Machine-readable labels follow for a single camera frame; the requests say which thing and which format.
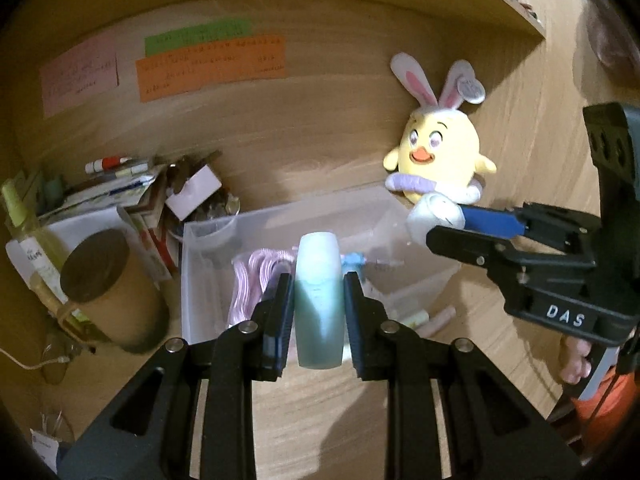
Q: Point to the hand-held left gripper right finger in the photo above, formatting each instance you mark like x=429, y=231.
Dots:
x=352, y=325

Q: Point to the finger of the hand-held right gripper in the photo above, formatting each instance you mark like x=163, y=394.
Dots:
x=470, y=250
x=492, y=222

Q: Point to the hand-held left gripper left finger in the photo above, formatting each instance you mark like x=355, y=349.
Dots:
x=282, y=320

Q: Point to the pale green bottle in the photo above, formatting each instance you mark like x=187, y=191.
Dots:
x=320, y=310

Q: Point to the white pill bottle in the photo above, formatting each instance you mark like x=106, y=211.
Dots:
x=435, y=215

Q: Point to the clear plastic organizer box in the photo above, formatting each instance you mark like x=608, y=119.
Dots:
x=210, y=280

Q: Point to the person's right forearm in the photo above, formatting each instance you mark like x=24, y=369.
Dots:
x=615, y=400

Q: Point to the person's right hand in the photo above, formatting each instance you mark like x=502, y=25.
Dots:
x=575, y=360

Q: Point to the green white tube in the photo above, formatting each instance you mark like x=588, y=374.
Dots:
x=410, y=319

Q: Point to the pink blue pen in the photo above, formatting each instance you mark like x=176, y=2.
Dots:
x=367, y=261

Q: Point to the white pink lip balm tube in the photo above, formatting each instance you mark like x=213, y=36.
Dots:
x=439, y=321

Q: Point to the yellow chick plush toy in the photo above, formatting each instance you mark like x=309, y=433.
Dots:
x=440, y=145

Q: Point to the small white box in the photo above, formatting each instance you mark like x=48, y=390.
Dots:
x=195, y=192

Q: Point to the brown cardboard cylinder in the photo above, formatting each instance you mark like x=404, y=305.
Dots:
x=115, y=290

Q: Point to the pile of papers and boxes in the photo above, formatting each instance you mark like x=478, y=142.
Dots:
x=110, y=195

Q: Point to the red white marker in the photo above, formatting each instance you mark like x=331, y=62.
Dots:
x=107, y=164

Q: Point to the orange sticky note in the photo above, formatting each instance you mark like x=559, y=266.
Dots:
x=210, y=67

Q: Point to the white paper tag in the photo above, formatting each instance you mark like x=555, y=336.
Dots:
x=45, y=447

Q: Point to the yellow green bottle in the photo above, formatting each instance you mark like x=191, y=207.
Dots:
x=25, y=240

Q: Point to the green sticky note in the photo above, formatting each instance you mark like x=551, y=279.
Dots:
x=197, y=37

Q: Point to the pink sticky note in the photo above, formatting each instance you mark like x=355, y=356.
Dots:
x=80, y=77

